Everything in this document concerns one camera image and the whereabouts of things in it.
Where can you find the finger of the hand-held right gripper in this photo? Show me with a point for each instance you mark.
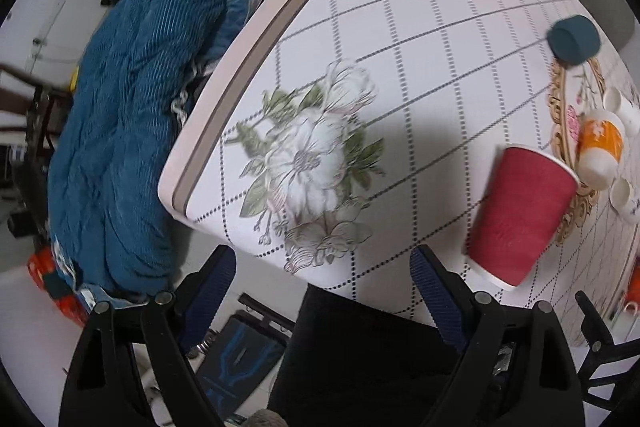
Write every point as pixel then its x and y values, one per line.
pixel 602 347

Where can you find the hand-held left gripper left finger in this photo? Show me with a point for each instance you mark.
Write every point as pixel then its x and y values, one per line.
pixel 210 299

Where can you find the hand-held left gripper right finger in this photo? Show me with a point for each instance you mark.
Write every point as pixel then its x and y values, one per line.
pixel 440 302

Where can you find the red paper cup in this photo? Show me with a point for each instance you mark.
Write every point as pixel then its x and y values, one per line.
pixel 520 217

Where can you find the white ceramic cup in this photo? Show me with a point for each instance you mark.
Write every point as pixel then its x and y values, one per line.
pixel 617 104
pixel 625 199

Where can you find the orange and white cup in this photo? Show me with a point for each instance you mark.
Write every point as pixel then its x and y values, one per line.
pixel 600 147

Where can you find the dark teal cup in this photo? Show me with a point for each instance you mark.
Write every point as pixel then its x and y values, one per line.
pixel 572 39

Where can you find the black and blue box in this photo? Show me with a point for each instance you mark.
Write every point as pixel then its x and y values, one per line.
pixel 237 357

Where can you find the dark cloth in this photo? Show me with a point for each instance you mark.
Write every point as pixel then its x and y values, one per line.
pixel 360 357

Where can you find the red and orange bag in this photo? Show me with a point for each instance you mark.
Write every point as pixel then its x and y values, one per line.
pixel 47 277

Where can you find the blue ribbed blanket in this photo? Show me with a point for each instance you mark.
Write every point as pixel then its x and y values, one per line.
pixel 135 107

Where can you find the floral checked tablecloth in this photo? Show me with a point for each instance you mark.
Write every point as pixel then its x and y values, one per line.
pixel 400 57

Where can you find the dark wooden chair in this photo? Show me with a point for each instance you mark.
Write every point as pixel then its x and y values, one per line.
pixel 35 102

